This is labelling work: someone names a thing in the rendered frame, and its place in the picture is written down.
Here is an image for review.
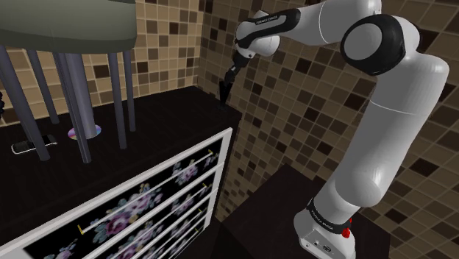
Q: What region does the iridescent round disc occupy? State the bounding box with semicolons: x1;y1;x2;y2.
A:
67;124;102;141

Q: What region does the dark robot stand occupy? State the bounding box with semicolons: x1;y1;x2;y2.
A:
214;163;393;259

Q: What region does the grey-green stool with grey legs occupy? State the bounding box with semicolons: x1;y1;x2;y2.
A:
0;0;138;164

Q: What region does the black floral chest of drawers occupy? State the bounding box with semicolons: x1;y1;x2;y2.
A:
0;85;243;259

